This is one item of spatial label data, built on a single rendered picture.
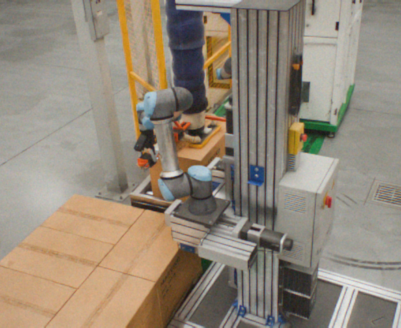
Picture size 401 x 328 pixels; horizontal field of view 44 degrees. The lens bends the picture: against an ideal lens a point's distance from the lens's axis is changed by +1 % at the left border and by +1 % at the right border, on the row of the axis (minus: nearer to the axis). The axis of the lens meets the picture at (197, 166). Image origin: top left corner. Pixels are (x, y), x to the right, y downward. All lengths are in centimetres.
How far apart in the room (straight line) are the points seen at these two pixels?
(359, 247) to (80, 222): 208
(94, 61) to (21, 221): 155
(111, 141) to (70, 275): 161
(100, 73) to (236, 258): 221
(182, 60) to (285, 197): 119
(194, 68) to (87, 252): 133
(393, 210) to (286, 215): 207
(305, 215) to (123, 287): 112
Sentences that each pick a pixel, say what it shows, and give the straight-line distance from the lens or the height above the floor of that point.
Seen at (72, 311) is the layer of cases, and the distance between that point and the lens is 283.
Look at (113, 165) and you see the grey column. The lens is 443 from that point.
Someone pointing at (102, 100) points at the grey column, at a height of 95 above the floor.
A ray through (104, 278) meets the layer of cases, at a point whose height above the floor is 54.
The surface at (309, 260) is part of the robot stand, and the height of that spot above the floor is 82.
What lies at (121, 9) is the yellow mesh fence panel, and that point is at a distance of 440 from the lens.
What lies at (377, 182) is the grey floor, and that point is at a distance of 474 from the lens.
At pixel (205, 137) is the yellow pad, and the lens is 332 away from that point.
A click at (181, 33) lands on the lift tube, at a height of 170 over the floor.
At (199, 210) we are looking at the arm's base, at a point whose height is 107.
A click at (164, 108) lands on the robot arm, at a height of 160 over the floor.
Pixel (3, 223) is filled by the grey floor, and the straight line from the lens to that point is 461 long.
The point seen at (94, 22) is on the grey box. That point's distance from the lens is 388.
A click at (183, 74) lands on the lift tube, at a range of 314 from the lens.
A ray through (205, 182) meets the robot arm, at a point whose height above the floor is 123.
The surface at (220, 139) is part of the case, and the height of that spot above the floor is 94.
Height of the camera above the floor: 253
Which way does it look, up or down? 31 degrees down
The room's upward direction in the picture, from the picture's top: 4 degrees counter-clockwise
